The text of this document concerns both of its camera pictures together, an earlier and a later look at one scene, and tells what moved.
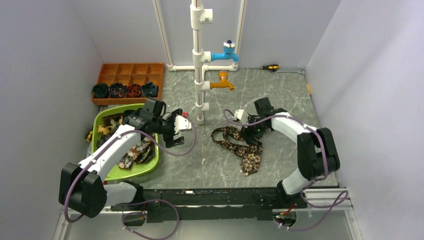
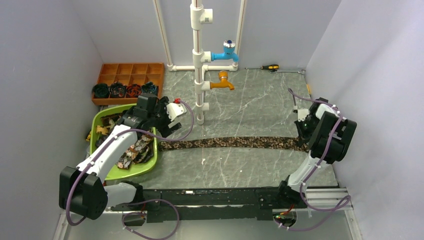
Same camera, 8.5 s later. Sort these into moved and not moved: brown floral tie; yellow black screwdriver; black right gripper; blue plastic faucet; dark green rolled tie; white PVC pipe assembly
Moved: brown floral tie; black right gripper
Not moved: white PVC pipe assembly; dark green rolled tie; blue plastic faucet; yellow black screwdriver
